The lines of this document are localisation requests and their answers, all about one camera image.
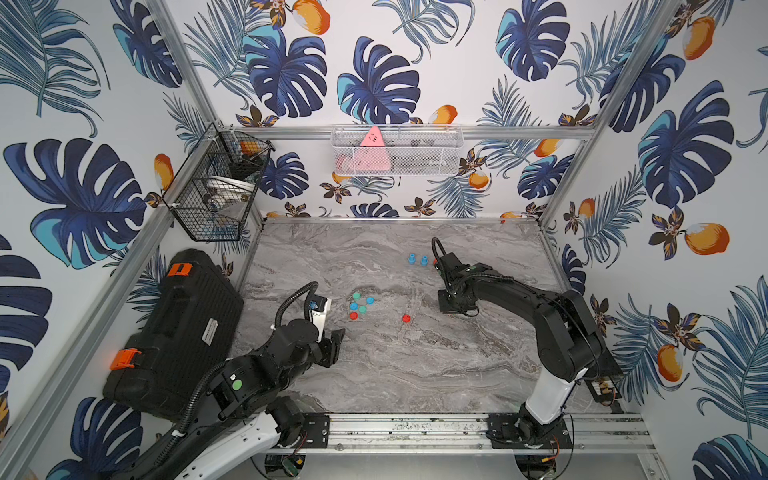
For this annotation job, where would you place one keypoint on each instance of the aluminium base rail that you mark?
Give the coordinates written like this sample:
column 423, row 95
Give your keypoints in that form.
column 349, row 433

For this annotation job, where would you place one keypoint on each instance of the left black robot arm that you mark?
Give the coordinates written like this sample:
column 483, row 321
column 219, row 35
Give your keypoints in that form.
column 237, row 389

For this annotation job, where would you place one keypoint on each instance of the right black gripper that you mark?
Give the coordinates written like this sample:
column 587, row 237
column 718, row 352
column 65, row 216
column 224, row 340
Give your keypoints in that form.
column 445, row 309

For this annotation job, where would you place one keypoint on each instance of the pink triangle card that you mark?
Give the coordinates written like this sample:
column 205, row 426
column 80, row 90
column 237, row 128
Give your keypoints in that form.
column 372, row 154

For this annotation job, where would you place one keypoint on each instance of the black wire basket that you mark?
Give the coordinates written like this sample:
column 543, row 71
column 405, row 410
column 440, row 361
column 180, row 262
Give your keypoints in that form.
column 212, row 195

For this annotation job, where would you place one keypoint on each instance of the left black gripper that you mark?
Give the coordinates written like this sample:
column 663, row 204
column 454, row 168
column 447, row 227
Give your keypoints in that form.
column 330, row 349

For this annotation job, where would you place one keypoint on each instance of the black power supply box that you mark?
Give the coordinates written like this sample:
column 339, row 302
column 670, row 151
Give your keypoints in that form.
column 605, row 392

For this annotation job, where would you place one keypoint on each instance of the clear mesh wall tray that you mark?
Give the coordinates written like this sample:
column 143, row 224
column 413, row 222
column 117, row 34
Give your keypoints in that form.
column 415, row 150

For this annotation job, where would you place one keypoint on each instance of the black plastic tool case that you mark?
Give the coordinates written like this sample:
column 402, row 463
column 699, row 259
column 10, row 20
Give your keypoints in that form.
column 190, row 330

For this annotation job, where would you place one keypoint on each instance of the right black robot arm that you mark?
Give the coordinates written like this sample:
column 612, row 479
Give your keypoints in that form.
column 563, row 334

